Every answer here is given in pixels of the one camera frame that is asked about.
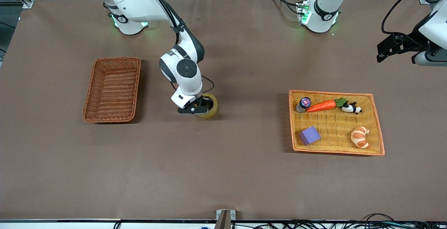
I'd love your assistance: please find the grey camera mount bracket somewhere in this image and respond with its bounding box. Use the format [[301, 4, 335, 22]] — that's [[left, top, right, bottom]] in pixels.
[[215, 209, 236, 229]]

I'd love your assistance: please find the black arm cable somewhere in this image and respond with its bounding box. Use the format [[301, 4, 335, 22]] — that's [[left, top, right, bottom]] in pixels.
[[140, 0, 215, 95], [381, 0, 437, 36]]

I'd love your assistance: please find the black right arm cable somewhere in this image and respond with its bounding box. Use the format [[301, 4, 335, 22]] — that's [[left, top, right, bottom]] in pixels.
[[140, 0, 215, 95]]

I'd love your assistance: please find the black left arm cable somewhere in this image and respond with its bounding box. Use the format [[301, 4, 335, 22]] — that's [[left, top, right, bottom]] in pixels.
[[381, 0, 437, 36]]

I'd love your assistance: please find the purple foam cube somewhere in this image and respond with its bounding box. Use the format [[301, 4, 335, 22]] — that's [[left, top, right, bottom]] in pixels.
[[299, 126, 321, 146]]

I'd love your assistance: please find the brown table cover mat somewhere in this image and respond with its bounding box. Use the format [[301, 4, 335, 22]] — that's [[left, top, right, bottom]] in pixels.
[[0, 0, 447, 221]]

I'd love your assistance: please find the metal table edge rail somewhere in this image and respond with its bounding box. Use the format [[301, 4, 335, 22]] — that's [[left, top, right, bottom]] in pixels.
[[0, 218, 447, 229]]

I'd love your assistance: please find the black cable tangle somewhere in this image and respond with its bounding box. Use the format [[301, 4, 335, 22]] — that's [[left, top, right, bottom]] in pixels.
[[230, 213, 447, 229]]

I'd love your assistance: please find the black left base cable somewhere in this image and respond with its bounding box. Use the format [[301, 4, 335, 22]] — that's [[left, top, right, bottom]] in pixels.
[[267, 0, 301, 16]]

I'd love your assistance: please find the brown deep wicker basket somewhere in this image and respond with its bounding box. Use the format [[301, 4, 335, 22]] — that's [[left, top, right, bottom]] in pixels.
[[82, 57, 142, 124]]

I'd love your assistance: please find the clear yellowish tape roll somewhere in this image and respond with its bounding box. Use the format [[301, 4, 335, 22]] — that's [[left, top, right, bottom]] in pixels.
[[196, 93, 219, 119]]

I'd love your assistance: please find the small jar purple lid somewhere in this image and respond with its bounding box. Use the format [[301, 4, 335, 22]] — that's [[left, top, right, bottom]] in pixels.
[[295, 97, 312, 113]]

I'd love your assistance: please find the orange flat wicker basket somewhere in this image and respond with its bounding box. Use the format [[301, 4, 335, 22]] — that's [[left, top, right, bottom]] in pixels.
[[288, 89, 386, 156]]

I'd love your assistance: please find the toy croissant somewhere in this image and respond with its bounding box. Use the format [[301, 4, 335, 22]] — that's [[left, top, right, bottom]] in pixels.
[[351, 126, 370, 149]]

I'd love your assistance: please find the black white panda toy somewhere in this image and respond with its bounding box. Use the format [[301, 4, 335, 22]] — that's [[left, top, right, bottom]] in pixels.
[[341, 101, 363, 115]]

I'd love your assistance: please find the orange toy carrot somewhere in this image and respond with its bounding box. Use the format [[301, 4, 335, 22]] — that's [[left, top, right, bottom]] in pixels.
[[306, 97, 348, 113]]

